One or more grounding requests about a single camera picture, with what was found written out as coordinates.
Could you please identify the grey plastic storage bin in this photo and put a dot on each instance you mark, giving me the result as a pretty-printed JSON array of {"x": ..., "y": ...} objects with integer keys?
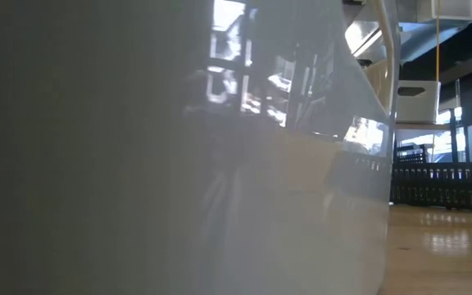
[
  {"x": 137, "y": 164},
  {"x": 418, "y": 106}
]

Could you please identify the black slotted plastic basket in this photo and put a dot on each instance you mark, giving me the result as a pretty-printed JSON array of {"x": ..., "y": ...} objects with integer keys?
[{"x": 445, "y": 192}]

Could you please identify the black perforated crate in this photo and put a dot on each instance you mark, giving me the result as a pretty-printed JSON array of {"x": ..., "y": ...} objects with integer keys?
[{"x": 411, "y": 155}]

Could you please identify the silver rectangular ventilation duct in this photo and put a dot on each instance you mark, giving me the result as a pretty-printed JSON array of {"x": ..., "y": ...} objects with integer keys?
[{"x": 424, "y": 37}]

